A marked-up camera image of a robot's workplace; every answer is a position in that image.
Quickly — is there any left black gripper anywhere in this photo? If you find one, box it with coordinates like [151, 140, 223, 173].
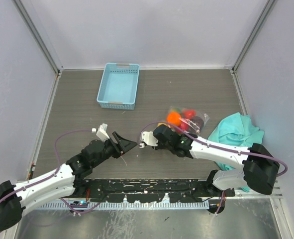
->
[91, 131, 136, 168]

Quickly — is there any orange fake fruit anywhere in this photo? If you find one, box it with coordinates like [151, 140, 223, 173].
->
[166, 112, 181, 126]

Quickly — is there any clear zip top bag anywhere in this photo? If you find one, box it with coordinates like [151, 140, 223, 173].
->
[157, 106, 209, 136]

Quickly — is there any red fake apple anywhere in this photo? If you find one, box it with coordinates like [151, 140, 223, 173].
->
[182, 109, 196, 120]

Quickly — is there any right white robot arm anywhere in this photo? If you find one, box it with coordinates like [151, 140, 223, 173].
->
[152, 124, 280, 196]

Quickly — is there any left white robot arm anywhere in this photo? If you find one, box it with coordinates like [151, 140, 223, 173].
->
[0, 132, 137, 232]

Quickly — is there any small red fake fruit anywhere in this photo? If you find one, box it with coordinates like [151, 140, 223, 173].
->
[179, 121, 190, 131]

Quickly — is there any yellow green fake mango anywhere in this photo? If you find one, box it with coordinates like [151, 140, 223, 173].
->
[170, 107, 181, 113]

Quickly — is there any dark purple fake fruit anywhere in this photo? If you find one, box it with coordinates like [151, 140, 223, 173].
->
[190, 116, 204, 131]

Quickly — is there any light blue plastic basket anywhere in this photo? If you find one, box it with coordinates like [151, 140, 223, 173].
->
[97, 63, 140, 110]

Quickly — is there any teal cloth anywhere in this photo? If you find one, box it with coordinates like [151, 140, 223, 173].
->
[207, 112, 265, 192]

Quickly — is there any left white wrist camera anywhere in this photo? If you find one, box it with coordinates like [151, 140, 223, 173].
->
[92, 123, 110, 142]

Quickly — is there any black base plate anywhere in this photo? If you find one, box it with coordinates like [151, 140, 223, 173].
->
[67, 179, 222, 203]

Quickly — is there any grey slotted cable duct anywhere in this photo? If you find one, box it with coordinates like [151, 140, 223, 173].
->
[37, 199, 209, 211]

